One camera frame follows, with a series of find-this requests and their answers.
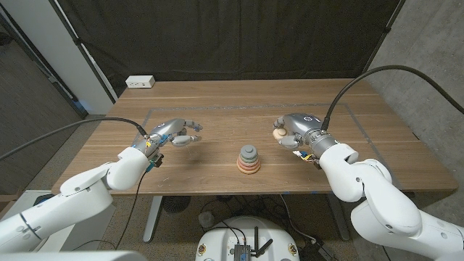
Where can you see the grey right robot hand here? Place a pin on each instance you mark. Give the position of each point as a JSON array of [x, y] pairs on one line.
[[302, 125]]

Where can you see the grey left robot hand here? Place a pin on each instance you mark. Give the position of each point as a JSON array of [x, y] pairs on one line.
[[168, 128]]

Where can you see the smallest beige toy disc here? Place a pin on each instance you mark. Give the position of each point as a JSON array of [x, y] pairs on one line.
[[278, 133]]

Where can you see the small grey toy disc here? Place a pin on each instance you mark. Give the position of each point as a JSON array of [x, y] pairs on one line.
[[249, 149]]

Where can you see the green toy disc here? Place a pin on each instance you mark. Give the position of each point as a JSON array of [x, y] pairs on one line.
[[249, 158]]

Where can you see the dusty pink toy disc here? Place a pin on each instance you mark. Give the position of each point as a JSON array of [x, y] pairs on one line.
[[249, 164]]

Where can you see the coral red toy disc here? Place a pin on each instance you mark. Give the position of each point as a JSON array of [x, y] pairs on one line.
[[249, 168]]

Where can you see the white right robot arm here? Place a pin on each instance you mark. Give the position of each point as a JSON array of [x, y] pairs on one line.
[[380, 199]]

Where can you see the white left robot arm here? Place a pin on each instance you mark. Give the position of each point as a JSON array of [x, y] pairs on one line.
[[72, 199]]

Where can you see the large orange toy disc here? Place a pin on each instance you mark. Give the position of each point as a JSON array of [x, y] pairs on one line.
[[249, 172]]

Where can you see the white power strip box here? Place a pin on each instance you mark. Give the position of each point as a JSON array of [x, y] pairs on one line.
[[139, 81]]

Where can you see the grey tape workspace outline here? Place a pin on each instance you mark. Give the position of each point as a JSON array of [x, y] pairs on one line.
[[235, 107]]

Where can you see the black round floor fan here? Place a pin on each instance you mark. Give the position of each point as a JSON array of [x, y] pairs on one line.
[[176, 203]]

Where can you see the white table leg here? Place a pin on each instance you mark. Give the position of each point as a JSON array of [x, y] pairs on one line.
[[154, 214]]

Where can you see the grey round floor object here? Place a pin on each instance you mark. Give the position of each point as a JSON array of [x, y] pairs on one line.
[[206, 219]]

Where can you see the dark grey table leg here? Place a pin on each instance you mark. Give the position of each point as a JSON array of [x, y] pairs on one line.
[[339, 217]]

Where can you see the black fabric backdrop curtain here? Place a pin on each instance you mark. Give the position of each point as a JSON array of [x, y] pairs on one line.
[[235, 36]]

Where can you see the white robot torso base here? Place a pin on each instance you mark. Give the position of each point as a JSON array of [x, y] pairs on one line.
[[217, 239]]

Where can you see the black power brick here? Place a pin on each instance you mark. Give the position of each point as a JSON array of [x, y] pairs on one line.
[[315, 251]]

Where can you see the grey radio box with antennas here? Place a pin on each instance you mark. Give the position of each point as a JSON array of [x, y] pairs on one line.
[[242, 251]]

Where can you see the black foot pedal blue pads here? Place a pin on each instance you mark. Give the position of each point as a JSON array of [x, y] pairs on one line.
[[41, 198]]

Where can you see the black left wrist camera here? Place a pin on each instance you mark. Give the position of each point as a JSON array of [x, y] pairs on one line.
[[157, 159]]

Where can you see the black backdrop frame pole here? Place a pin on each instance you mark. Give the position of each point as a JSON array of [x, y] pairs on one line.
[[386, 30], [83, 50]]

